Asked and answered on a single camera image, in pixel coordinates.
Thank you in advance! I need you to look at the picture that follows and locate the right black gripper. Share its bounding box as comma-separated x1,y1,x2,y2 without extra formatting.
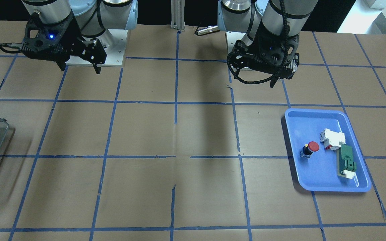
20,15,107,74

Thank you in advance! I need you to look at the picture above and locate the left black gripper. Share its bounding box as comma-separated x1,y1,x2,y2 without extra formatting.
227,25,300,88

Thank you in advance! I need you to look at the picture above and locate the red emergency stop button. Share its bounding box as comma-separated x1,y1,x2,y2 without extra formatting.
300,141,320,158

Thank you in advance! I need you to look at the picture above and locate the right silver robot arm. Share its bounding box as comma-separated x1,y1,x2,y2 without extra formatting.
16,0,138,74

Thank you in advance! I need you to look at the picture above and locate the blue plastic tray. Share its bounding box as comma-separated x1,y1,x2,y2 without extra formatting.
285,108,371,192

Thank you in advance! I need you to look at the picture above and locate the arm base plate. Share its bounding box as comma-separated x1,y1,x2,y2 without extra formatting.
98,29,130,67
226,31,264,64

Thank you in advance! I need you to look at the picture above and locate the aluminium frame post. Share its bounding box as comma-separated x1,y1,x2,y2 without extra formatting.
171,0,185,32

